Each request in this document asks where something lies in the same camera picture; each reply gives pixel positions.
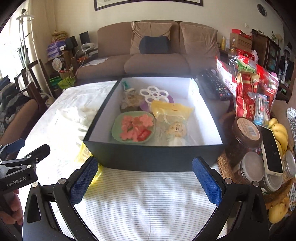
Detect brown sofa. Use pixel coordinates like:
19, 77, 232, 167
76, 20, 222, 80

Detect grey lid jar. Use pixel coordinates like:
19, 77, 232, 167
232, 152, 269, 184

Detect brown sofa cushion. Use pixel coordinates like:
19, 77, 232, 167
130, 21, 173, 55
179, 22, 220, 56

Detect yellow clear plastic packet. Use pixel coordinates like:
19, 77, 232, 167
75, 141, 103, 183

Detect round tin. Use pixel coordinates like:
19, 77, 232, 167
52, 57, 65, 71

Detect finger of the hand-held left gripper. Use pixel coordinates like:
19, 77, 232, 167
0, 138, 25, 160
22, 144, 51, 172

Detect papers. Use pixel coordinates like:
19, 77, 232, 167
82, 58, 109, 66

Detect green label packet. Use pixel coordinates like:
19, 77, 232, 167
236, 57, 258, 73

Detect pile of pink flower cutters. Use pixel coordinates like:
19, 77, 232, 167
120, 114, 154, 142

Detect large brown jar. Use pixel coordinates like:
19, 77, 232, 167
224, 117, 263, 163

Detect framed wall picture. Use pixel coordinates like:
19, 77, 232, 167
94, 0, 204, 11

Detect pile of clothes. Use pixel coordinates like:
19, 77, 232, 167
0, 79, 30, 121

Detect clear bag of gold clips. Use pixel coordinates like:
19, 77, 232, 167
120, 91, 145, 113

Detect woven straw hat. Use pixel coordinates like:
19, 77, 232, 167
51, 30, 68, 42

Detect green bag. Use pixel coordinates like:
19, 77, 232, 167
50, 76, 77, 91

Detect white and red snack bag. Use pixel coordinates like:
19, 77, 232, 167
216, 57, 241, 96

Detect bunch of bananas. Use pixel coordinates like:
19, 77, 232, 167
267, 118, 289, 160

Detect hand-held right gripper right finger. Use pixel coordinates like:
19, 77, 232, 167
191, 157, 271, 241

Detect brown padded chair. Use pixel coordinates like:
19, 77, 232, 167
0, 98, 40, 144

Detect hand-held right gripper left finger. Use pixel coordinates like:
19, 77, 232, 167
22, 156, 100, 241

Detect black remote control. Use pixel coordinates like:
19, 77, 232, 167
196, 68, 233, 101

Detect clear lid jar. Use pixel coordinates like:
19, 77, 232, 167
261, 171, 286, 193

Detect mosaic glass vase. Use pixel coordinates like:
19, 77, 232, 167
286, 108, 296, 142

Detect white garment steamer stand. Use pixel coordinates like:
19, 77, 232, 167
16, 14, 50, 98

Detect dark lumbar pillow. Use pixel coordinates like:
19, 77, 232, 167
139, 36, 171, 55

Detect wicker basket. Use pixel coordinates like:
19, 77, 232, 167
217, 111, 296, 209

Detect red and gold snack bag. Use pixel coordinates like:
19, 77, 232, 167
235, 70, 260, 121

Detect white plastic bag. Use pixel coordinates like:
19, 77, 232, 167
54, 105, 97, 132

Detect clear pack of small tools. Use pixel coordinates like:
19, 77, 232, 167
247, 91, 271, 127

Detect white ring-shaped plastic mould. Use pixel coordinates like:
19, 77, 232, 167
139, 86, 170, 105

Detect red candy wrapper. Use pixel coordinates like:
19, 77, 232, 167
137, 130, 152, 141

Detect wooden chair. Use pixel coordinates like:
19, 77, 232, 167
14, 58, 56, 109

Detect dark wood cabinet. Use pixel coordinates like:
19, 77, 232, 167
251, 29, 281, 75

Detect cardboard box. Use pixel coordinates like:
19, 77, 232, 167
229, 32, 252, 52

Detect black storage box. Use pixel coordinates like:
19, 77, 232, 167
83, 77, 223, 173

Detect clear bag of white items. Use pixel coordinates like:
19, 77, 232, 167
157, 120, 192, 146

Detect phone in white case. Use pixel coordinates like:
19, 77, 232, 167
260, 126, 284, 175

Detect green plate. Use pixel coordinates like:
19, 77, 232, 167
111, 111, 155, 144

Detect yellow mango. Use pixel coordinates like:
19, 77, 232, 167
268, 199, 292, 224

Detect glass jar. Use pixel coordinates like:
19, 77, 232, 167
281, 149, 296, 183

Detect stack of purple boxes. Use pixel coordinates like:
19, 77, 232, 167
47, 40, 67, 57

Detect person's left hand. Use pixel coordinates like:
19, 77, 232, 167
0, 189, 24, 226

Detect red clear plastic bag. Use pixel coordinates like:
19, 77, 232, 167
257, 65, 280, 109

